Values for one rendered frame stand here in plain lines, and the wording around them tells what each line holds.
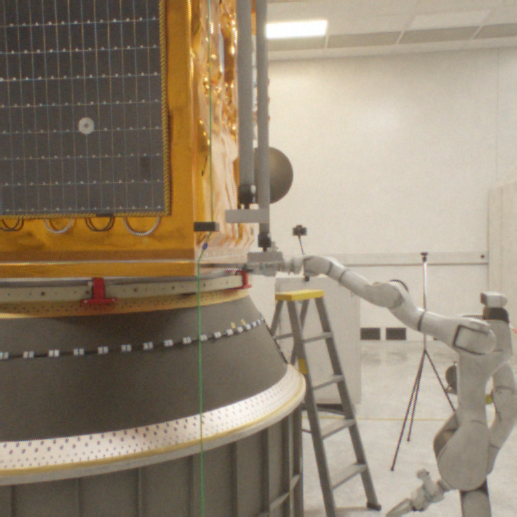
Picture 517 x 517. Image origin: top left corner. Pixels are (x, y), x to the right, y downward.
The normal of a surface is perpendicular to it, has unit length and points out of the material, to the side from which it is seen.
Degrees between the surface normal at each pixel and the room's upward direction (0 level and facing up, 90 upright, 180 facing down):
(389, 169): 90
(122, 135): 90
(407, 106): 90
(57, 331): 62
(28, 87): 90
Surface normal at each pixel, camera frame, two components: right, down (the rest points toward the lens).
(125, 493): 0.40, 0.03
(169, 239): -0.08, 0.16
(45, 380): 0.14, -0.43
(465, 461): -0.25, 0.04
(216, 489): 0.66, 0.02
